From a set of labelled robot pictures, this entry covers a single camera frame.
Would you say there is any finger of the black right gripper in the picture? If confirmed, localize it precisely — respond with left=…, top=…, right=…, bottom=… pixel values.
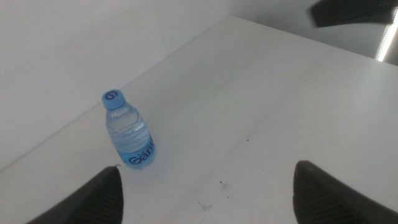
left=310, top=0, right=358, bottom=29

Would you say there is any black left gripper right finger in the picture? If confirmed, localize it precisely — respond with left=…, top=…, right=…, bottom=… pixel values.
left=292, top=159, right=398, bottom=224

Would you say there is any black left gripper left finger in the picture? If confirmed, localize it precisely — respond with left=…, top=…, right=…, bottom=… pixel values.
left=26, top=164, right=124, bottom=224

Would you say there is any small water bottle blue cap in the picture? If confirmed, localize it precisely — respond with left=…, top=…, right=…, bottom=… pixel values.
left=101, top=89, right=157, bottom=170

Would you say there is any bright metal frame bar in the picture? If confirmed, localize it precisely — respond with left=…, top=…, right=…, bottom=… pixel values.
left=374, top=7, right=398, bottom=63

